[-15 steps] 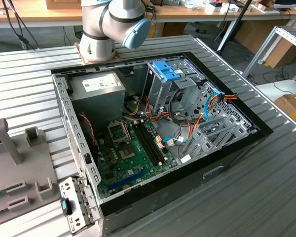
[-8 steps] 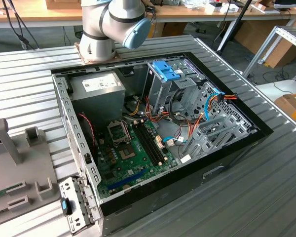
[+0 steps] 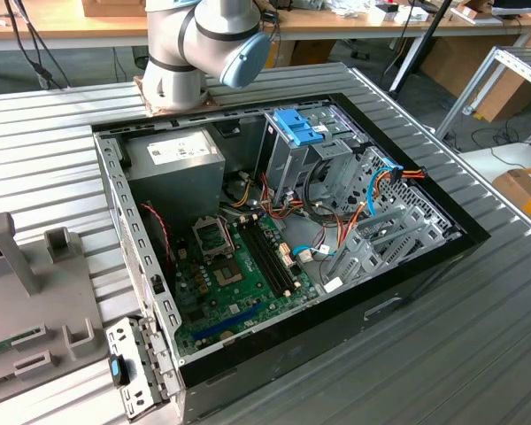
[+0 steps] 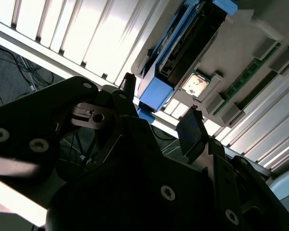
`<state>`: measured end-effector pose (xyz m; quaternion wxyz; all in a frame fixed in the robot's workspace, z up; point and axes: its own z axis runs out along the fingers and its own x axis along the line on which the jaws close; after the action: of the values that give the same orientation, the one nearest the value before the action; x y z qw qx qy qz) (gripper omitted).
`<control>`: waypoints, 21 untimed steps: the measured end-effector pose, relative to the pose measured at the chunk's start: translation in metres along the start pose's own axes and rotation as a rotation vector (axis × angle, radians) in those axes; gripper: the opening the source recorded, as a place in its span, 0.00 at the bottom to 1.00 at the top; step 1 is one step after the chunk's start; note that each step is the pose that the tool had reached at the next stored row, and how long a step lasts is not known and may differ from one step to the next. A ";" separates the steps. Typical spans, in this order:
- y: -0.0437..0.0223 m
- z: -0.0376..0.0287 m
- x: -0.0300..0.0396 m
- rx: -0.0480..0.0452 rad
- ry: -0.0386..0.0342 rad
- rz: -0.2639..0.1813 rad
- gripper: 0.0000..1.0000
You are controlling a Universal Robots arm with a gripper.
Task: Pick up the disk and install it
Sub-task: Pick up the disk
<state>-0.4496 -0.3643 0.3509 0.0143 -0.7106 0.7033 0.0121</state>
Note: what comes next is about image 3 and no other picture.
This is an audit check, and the light blue data wire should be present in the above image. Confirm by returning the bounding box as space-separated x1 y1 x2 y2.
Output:
365 165 404 219
291 245 340 262

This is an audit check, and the orange power wire black connector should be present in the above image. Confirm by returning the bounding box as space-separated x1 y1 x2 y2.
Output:
335 166 427 253

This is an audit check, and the metal disk bay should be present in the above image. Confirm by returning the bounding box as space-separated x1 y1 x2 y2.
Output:
320 145 466 293

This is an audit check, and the black RAM slot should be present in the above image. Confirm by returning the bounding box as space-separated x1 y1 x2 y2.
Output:
239 220 289 298
251 217 300 291

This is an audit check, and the metal drive cage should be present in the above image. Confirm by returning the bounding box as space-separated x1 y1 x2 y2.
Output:
254 104 368 200

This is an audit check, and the CPU socket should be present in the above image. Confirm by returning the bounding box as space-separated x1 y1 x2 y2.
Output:
190 214 235 262

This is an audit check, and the square black chipset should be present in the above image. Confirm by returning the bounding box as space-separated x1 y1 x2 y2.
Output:
211 259 245 289

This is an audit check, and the green motherboard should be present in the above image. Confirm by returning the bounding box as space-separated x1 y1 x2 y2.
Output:
170 212 327 358

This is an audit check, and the blue plastic drive latch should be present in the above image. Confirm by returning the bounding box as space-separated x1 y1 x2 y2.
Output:
273 108 327 147

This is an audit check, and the grey power supply unit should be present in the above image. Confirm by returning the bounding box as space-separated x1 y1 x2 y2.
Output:
122 127 227 222

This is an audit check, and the blue expansion slot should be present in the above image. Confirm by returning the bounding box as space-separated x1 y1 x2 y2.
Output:
192 303 266 342

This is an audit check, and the black open PC case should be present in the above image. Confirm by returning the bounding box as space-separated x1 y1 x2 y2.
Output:
90 91 491 425

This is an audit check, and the brown cardboard box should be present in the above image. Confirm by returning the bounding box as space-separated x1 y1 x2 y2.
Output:
81 0 148 18
272 39 337 67

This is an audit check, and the wooden desk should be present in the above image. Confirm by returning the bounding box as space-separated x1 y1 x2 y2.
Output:
0 0 151 52
269 7 531 44

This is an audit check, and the blue black latch tab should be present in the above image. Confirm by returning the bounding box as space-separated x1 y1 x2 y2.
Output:
107 353 132 385

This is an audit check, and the small white box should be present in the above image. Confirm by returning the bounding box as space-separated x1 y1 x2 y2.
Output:
367 7 397 24
396 5 430 22

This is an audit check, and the grey parts rack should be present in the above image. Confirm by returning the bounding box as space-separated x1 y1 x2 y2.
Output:
0 211 110 408

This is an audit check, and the black slanted stand pole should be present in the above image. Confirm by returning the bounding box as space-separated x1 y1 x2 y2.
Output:
388 0 453 101

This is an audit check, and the cardboard box with label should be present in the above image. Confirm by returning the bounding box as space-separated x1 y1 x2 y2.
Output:
490 166 531 229

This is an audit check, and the beige flat box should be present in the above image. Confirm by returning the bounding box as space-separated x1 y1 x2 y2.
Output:
450 6 504 27

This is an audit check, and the dark monitor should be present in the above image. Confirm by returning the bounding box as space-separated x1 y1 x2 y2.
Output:
490 0 531 19

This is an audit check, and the orange red wire bundle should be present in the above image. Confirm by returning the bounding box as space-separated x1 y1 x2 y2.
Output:
220 171 307 223

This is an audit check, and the thick black cable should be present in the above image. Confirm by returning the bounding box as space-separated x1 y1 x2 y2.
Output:
303 157 338 219

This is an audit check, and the brown square base plate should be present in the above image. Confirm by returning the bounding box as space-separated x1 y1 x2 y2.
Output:
133 75 218 117

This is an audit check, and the silver slot retention bracket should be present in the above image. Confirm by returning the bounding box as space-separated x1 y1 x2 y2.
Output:
105 314 182 421

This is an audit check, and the aluminium frame shelf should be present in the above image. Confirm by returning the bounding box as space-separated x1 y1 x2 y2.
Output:
435 43 531 145

